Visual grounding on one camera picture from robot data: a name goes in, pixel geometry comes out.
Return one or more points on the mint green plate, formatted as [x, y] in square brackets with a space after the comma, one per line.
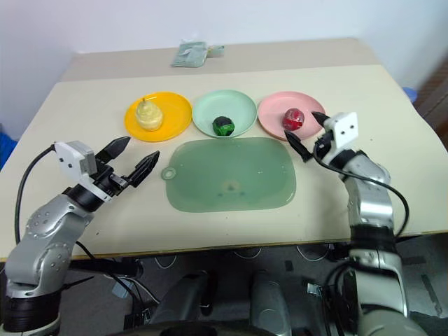
[224, 103]

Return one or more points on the green translucent cutting mat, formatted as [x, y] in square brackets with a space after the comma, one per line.
[231, 168]

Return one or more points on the dark rounded shape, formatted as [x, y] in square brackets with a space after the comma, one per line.
[185, 301]

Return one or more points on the dark slatted furniture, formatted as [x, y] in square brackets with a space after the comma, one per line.
[435, 91]

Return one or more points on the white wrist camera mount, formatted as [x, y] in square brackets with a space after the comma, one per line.
[344, 127]
[70, 157]

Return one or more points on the pink plate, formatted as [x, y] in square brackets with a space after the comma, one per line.
[276, 105]

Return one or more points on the pale yellow pear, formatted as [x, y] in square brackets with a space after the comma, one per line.
[148, 117]

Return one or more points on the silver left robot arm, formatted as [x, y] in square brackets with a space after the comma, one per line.
[45, 231]

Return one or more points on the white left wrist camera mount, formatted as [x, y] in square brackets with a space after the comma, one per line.
[70, 157]

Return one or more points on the grey rounded shape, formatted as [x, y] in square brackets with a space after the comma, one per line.
[271, 304]

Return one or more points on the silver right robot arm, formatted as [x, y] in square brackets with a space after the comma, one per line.
[372, 210]

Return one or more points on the yellow plate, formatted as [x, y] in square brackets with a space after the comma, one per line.
[175, 112]

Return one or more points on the red apple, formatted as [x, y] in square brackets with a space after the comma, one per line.
[293, 119]

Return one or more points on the dark green round vegetable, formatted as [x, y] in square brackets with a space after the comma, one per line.
[223, 126]

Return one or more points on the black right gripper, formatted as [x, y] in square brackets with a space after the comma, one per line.
[325, 145]

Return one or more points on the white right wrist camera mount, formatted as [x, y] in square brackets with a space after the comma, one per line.
[344, 127]

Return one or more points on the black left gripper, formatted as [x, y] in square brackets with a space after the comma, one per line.
[108, 180]

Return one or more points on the small pale green packet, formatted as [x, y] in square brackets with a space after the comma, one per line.
[216, 50]

